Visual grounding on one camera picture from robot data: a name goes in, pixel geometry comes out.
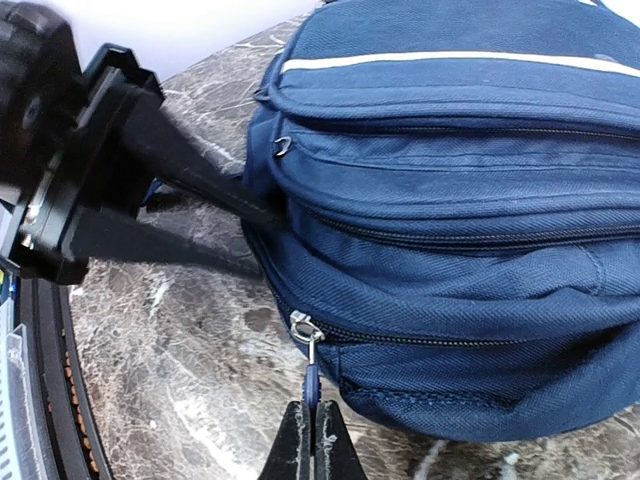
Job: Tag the navy blue student backpack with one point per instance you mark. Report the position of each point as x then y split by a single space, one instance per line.
459 182

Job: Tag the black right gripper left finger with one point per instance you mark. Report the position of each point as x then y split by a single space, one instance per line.
290 454

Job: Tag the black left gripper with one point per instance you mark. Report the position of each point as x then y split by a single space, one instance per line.
63 160

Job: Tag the grey slotted cable duct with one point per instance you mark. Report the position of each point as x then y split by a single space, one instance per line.
21 452

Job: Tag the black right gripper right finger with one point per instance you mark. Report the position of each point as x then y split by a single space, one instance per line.
335 457

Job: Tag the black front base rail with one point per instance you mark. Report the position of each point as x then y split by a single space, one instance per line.
68 435

